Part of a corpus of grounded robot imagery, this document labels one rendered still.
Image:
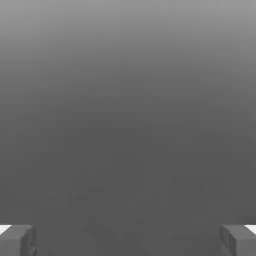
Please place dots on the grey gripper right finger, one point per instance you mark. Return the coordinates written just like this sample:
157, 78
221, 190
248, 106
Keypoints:
240, 241

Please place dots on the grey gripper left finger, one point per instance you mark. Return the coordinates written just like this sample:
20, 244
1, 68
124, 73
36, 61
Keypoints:
16, 241

